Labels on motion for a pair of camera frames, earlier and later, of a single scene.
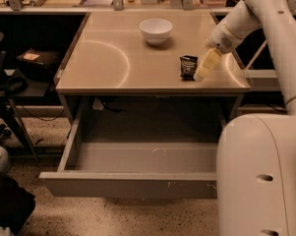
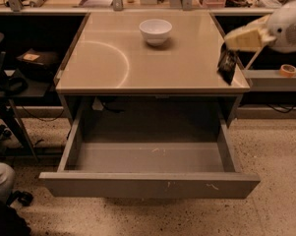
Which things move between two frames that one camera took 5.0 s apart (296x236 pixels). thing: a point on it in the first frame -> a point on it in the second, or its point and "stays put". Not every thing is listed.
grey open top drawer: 136,169 stays put
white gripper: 220,40 -> 284,29
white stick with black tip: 256,55 stays put
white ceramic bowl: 155,30 stays put
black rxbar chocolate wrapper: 188,65 -> 227,63
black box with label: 38,63 stays put
